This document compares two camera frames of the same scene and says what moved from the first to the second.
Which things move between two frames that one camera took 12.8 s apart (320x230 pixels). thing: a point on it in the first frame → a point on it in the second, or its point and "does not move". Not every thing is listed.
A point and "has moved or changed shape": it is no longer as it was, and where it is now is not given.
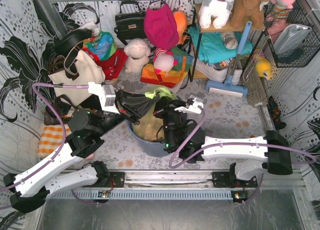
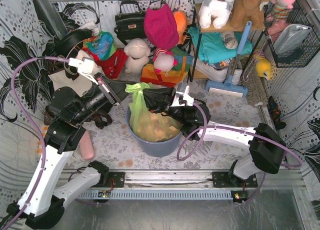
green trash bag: [149, 127] has moved or changed shape
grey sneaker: [230, 39] does not move
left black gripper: [122, 107] → [108, 89]
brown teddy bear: [247, 7] does not move
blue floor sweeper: [228, 86] does not move
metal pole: [259, 105] does not move
